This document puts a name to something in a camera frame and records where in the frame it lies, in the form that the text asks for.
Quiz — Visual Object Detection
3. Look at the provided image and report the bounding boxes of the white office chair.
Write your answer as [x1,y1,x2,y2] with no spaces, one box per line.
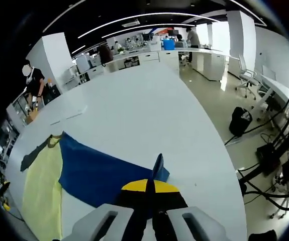
[235,54,258,100]

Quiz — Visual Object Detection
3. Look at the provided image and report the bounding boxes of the white desk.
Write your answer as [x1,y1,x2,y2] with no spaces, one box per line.
[253,71,289,124]

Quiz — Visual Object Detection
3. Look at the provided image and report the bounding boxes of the black equipment rack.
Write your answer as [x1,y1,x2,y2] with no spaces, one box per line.
[237,80,289,219]

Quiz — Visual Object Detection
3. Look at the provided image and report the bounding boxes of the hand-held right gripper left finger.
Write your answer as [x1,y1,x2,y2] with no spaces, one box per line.
[71,178,150,241]

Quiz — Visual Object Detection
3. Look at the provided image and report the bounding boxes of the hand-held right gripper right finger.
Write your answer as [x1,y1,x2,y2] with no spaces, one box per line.
[152,180,227,241]

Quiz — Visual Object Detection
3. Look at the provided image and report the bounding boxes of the brown cardboard box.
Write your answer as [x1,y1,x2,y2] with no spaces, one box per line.
[25,109,40,124]

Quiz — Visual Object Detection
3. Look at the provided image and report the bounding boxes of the blue container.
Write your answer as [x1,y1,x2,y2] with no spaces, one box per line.
[163,39,176,51]

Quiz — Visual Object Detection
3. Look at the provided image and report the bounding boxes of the dark bulky bag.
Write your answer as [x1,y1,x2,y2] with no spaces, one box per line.
[99,44,115,67]

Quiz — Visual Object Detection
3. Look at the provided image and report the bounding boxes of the white counter with cabinets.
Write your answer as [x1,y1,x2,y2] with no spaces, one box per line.
[104,46,232,82]

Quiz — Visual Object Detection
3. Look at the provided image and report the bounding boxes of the yellow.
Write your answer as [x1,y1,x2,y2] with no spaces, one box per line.
[20,130,171,241]

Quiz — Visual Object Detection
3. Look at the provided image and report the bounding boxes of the black waste bin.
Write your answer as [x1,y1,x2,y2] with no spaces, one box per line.
[229,106,253,138]

